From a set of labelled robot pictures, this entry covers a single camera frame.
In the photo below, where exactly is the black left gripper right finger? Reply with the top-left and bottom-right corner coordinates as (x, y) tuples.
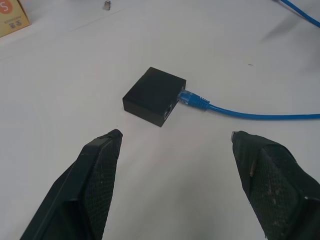
(229, 130), (320, 240)

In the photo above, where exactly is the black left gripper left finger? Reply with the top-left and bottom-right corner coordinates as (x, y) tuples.
(19, 128), (124, 240)

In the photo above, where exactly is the small black box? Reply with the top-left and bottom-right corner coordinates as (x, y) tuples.
(122, 66), (187, 129)

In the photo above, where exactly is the yellow cardboard box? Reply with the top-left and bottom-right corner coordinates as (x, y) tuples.
(0, 0), (32, 39)

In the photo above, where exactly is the blue Ethernet cable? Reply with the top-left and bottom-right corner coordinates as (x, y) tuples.
(177, 0), (320, 123)

